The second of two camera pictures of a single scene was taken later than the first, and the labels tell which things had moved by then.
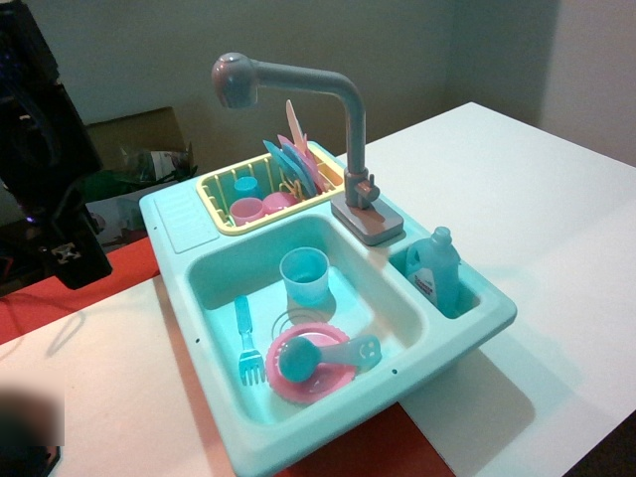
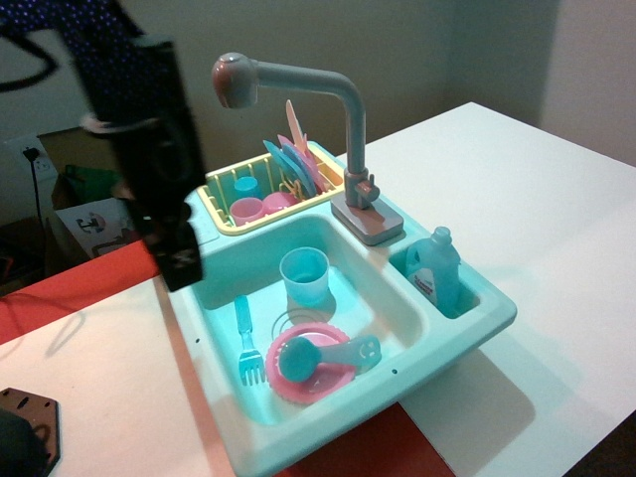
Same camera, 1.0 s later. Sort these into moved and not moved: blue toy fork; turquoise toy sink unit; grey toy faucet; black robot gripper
Moved: black robot gripper
Not moved: grey toy faucet; turquoise toy sink unit; blue toy fork
